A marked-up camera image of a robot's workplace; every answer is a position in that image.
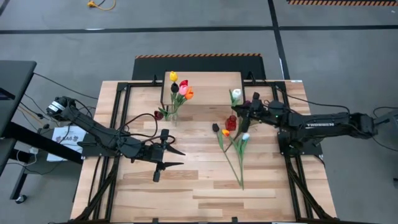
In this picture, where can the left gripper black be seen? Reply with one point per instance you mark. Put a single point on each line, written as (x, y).
(150, 154)

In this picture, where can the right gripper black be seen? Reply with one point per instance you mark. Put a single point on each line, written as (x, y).
(259, 110)

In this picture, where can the white and blue artificial tulip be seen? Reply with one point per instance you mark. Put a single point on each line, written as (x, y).
(236, 93)

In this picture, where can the red ribbed glass vase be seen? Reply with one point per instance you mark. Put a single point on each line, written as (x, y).
(231, 123)

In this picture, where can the pale white artificial tulip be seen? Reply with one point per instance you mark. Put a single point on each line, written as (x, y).
(245, 136)

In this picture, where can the yellow and red artificial tulip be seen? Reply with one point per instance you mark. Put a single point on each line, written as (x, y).
(225, 132)

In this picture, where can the black artificial tulip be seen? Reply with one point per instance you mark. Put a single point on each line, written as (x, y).
(174, 87)
(215, 127)

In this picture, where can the maroon artificial tulip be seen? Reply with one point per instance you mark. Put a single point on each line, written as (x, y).
(158, 115)

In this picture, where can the orange artificial tulip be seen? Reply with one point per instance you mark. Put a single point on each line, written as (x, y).
(188, 93)

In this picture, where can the pink artificial tulip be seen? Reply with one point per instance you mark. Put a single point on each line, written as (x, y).
(183, 90)

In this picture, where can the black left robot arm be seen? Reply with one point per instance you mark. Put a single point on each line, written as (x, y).
(93, 130)

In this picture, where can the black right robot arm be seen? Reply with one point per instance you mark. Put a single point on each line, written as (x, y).
(320, 124)

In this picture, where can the wooden shelf with black legs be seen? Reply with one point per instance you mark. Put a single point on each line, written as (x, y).
(211, 87)

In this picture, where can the clear glass vase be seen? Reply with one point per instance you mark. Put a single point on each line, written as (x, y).
(174, 119)

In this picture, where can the black floor mat striped edge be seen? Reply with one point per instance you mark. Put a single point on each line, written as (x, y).
(199, 67)

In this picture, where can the white paper sheet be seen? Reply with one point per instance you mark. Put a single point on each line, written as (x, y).
(66, 143)

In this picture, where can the orange black hazard stripe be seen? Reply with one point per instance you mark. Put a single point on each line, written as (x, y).
(342, 2)

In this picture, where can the black desk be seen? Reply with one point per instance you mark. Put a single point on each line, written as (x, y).
(15, 81)

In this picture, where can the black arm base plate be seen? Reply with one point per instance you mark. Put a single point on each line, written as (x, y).
(308, 149)
(93, 152)

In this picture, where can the black aluminium table frame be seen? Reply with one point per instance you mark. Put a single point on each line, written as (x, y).
(140, 84)

